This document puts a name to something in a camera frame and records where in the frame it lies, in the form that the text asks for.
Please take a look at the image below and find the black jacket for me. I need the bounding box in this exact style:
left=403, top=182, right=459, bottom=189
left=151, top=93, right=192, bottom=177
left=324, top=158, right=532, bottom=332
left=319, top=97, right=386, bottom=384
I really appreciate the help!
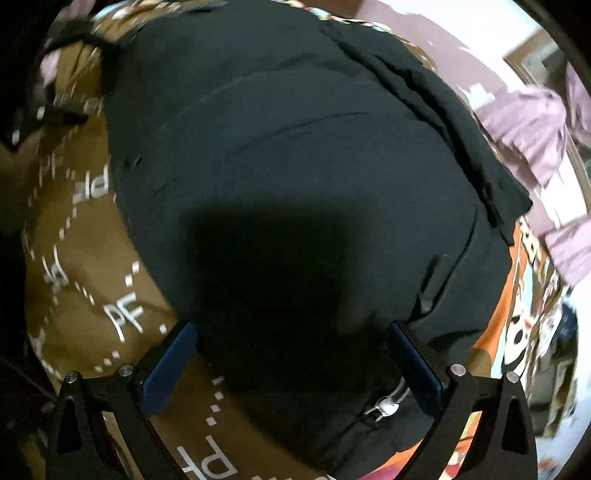
left=99, top=0, right=534, bottom=480

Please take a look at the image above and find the brown printed blanket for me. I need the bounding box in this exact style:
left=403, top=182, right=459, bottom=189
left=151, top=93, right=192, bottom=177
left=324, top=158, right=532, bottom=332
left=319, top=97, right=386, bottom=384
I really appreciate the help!
left=18, top=0, right=578, bottom=480

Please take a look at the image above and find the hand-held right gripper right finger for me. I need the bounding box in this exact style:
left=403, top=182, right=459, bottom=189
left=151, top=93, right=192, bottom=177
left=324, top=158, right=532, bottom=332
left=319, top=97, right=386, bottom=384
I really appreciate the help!
left=387, top=322, right=539, bottom=480

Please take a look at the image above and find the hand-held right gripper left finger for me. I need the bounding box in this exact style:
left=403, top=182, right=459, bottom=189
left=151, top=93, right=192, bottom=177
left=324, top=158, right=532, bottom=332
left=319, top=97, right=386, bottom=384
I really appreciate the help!
left=46, top=320, right=199, bottom=480

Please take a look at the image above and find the pink clothes pile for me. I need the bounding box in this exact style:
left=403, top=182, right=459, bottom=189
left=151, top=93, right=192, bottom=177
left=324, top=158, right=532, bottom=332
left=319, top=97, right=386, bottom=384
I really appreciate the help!
left=475, top=62, right=591, bottom=185

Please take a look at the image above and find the wooden shelf unit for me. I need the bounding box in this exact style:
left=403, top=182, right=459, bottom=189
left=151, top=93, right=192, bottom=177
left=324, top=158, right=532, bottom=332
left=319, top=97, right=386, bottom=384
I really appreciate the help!
left=531, top=351, right=578, bottom=439

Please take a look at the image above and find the pink curtain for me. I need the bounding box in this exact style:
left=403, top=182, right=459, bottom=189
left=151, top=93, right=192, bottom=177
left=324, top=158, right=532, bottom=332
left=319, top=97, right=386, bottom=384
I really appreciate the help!
left=542, top=217, right=591, bottom=287

